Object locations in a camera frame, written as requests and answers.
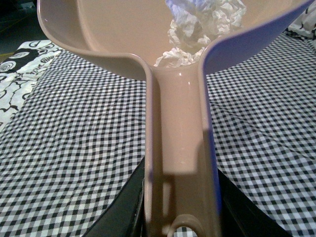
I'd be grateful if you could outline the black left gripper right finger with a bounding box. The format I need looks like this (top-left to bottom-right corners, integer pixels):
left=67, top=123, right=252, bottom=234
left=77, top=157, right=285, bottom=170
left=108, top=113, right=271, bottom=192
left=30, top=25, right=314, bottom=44
left=218, top=171, right=291, bottom=237

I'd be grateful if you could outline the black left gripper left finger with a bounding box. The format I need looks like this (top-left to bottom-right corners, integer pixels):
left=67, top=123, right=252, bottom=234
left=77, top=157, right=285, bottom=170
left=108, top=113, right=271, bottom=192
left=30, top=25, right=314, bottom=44
left=84, top=161, right=145, bottom=237

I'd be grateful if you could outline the beige plastic dustpan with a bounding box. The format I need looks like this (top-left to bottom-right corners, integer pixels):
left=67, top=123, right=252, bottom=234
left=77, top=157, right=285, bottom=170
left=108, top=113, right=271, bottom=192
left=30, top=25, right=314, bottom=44
left=38, top=0, right=311, bottom=237

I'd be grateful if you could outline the white paper piece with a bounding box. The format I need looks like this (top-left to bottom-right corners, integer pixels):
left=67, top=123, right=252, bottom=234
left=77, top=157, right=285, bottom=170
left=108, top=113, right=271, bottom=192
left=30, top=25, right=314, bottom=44
left=154, top=47, right=205, bottom=68

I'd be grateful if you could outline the white paper ball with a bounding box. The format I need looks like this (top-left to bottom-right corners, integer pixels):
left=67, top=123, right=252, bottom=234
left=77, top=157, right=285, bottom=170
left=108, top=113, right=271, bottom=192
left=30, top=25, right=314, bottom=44
left=165, top=0, right=247, bottom=51

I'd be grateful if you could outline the black white checkered cloth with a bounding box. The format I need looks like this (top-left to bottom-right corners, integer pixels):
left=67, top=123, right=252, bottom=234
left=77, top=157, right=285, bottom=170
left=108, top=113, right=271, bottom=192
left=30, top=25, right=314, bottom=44
left=0, top=33, right=316, bottom=237

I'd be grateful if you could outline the black white patterned blanket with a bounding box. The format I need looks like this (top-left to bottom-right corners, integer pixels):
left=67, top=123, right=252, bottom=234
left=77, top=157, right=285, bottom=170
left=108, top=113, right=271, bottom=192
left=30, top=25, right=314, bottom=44
left=0, top=40, right=62, bottom=129

